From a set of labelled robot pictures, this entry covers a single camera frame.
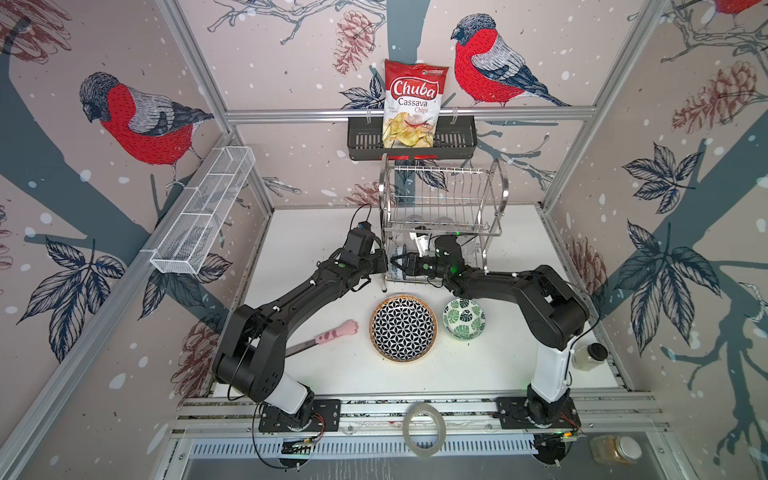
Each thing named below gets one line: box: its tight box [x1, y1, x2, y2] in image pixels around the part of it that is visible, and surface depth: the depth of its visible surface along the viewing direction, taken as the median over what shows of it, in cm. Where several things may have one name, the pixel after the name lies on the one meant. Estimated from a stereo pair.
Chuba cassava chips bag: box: [382, 59, 449, 149], surface depth 86 cm
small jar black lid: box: [572, 343, 608, 371], surface depth 78 cm
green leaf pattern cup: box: [442, 298, 486, 340], surface depth 87 cm
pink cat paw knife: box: [285, 319, 359, 358], surface depth 87 cm
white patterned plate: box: [369, 294, 438, 363], surface depth 87 cm
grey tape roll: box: [403, 403, 447, 457], surface depth 70 cm
